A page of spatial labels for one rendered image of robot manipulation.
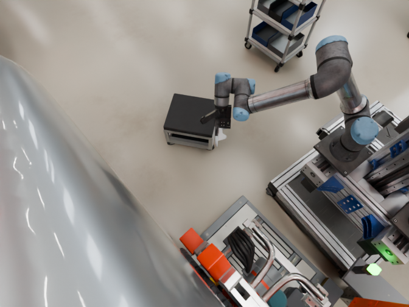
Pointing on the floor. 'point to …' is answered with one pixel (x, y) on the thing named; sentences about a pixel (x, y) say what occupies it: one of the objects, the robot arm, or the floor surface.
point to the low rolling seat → (190, 122)
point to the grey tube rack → (282, 27)
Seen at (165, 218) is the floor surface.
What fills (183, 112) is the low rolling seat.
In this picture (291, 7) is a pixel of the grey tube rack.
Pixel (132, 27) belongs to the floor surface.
